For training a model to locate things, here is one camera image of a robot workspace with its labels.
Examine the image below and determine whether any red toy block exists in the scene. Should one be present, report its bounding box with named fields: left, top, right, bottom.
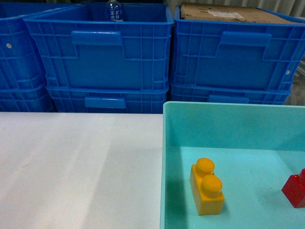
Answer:
left=282, top=168, right=305, bottom=208

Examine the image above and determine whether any yellow toy block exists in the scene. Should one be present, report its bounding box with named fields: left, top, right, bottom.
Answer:
left=190, top=157, right=224, bottom=216

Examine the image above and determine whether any brown cardboard box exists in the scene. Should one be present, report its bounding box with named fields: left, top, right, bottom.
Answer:
left=180, top=2, right=292, bottom=24

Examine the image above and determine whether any blue crate lower right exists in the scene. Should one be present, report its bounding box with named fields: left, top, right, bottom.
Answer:
left=170, top=84, right=291, bottom=105

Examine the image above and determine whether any blue crate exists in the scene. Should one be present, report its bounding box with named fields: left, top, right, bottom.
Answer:
left=0, top=2, right=72, bottom=90
left=170, top=84, right=291, bottom=105
left=46, top=86, right=168, bottom=114
left=0, top=84, right=55, bottom=112
left=24, top=2, right=173, bottom=91
left=170, top=7, right=305, bottom=91

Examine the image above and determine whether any blue crate lower middle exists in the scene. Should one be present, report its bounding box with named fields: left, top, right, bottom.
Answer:
left=46, top=86, right=168, bottom=114

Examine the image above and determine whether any blue crate upper right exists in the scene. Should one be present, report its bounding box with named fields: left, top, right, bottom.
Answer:
left=170, top=7, right=305, bottom=91

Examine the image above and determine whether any blue crate upper middle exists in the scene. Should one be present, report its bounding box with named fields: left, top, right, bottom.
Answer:
left=24, top=2, right=173, bottom=91

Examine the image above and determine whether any teal plastic tray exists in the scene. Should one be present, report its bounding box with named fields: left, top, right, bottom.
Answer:
left=160, top=102, right=305, bottom=229

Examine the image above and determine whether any clear water bottle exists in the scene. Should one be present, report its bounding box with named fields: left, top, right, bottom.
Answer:
left=105, top=0, right=123, bottom=22

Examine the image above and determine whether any blue crate upper left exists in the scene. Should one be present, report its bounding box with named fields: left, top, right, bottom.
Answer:
left=0, top=2, right=72, bottom=90

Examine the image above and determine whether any blue crate lower left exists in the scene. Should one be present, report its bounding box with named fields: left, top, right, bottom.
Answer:
left=0, top=84, right=55, bottom=112

